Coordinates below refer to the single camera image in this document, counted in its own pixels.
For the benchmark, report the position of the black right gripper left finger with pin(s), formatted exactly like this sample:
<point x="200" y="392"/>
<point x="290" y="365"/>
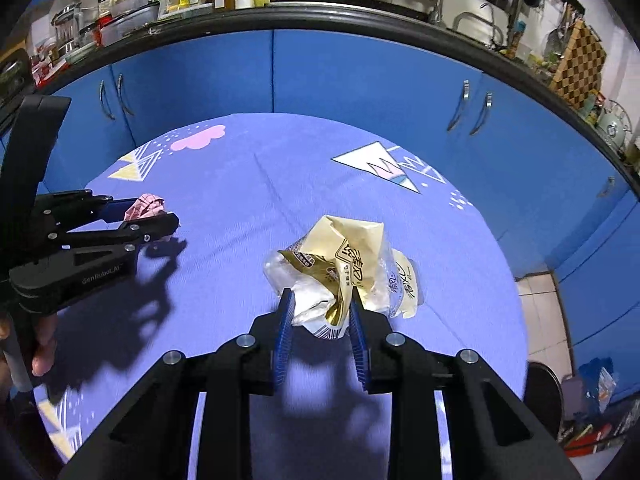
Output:
<point x="148" y="434"/>

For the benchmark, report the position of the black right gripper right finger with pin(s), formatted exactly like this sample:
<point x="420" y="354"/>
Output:
<point x="492" y="433"/>

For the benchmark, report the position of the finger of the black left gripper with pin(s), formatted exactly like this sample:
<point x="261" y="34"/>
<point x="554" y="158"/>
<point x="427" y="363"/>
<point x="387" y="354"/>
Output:
<point x="89" y="246"/>
<point x="65" y="211"/>

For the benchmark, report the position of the pink paper wrapper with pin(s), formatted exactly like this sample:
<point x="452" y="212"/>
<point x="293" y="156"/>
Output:
<point x="145" y="206"/>

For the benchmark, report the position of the yellow clear snack bag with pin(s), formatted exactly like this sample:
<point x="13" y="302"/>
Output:
<point x="336" y="260"/>

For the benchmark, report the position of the black round trash bin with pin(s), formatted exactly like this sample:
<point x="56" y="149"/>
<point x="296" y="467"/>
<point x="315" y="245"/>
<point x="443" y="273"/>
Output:
<point x="544" y="397"/>

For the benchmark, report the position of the blue kitchen base cabinets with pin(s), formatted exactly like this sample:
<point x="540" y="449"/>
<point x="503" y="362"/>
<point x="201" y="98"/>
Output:
<point x="542" y="183"/>

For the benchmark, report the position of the person's left hand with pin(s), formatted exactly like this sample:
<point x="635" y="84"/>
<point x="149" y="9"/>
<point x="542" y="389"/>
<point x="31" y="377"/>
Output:
<point x="42" y="338"/>

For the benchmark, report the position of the small bin with blue bag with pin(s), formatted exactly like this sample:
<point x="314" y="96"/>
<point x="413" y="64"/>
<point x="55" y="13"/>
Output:
<point x="588" y="393"/>

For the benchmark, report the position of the blue patterned tablecloth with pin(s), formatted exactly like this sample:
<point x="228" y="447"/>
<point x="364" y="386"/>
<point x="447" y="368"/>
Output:
<point x="243" y="187"/>

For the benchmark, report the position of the mint green kettle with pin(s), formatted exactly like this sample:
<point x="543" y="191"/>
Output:
<point x="614" y="125"/>

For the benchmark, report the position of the checkered wooden cutting board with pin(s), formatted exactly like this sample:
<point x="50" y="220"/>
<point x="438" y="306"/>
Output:
<point x="579" y="71"/>

